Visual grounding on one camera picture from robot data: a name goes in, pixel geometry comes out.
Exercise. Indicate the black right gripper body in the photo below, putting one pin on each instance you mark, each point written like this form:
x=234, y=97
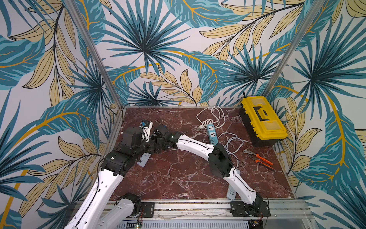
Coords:
x=163, y=133

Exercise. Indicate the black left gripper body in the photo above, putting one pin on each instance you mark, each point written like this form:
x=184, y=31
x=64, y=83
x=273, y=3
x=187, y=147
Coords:
x=149, y=147

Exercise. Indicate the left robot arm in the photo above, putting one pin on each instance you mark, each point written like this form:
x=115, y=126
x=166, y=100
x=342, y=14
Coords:
x=135, y=144

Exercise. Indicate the teal power strip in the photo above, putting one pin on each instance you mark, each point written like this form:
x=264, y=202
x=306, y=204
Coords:
x=212, y=134

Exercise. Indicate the yellow black toolbox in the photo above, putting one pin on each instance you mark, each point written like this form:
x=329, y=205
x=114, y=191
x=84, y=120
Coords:
x=261, y=122

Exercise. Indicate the orange handled pliers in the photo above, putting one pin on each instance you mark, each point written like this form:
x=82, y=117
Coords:
x=259, y=159

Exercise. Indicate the aluminium frame post left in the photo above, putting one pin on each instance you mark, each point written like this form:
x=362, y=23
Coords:
x=77, y=18

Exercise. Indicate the aluminium frame post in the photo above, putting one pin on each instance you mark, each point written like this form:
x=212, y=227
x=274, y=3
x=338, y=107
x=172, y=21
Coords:
x=315, y=8
x=77, y=18

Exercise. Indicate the aluminium frame post right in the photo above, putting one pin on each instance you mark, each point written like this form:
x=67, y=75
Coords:
x=315, y=8

